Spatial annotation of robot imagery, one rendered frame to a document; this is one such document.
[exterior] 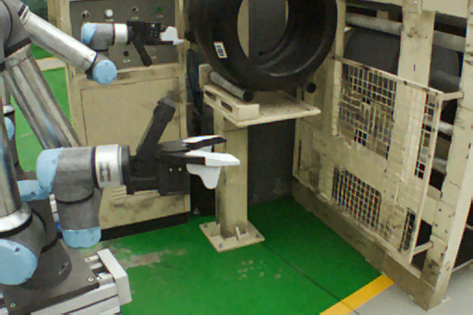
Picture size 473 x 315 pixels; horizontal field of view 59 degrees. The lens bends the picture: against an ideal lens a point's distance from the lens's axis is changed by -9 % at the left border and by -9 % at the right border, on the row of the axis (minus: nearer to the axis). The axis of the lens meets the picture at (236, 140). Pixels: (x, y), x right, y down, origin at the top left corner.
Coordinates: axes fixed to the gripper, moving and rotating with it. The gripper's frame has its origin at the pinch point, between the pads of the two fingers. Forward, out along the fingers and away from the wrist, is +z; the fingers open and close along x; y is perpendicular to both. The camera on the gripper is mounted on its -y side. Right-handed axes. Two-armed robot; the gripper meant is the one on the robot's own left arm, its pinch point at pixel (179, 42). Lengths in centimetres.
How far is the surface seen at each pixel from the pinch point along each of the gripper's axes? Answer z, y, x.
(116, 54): -12, -14, 56
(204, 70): 20.2, -15.1, 23.9
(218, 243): 37, -105, 26
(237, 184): 45, -72, 27
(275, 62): 49, -9, 14
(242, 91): 23.0, -16.1, -8.5
